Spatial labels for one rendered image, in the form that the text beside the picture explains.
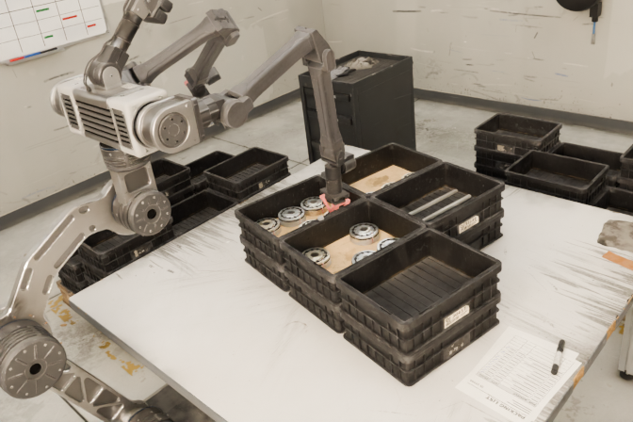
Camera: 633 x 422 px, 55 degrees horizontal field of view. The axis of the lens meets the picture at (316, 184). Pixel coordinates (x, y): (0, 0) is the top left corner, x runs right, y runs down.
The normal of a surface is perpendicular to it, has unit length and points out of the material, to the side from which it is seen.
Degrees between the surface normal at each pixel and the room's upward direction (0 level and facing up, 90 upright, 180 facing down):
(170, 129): 90
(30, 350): 90
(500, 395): 0
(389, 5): 90
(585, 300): 0
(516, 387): 0
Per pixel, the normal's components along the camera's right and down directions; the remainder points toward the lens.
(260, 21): 0.73, 0.23
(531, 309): -0.11, -0.89
